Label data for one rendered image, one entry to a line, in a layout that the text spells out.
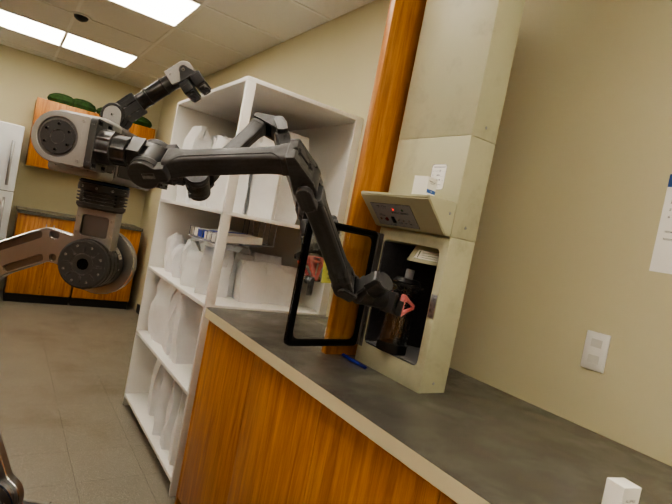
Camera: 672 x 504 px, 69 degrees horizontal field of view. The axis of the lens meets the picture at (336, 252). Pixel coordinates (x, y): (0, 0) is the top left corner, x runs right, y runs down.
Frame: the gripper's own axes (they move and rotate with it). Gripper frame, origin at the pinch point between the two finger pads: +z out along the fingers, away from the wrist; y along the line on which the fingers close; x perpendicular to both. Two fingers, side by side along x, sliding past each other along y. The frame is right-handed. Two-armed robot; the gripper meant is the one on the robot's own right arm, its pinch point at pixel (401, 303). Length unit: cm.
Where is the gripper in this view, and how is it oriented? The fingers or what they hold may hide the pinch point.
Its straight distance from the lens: 160.5
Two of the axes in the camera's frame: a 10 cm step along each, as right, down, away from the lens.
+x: -2.6, 9.6, 0.0
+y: -6.0, -1.6, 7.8
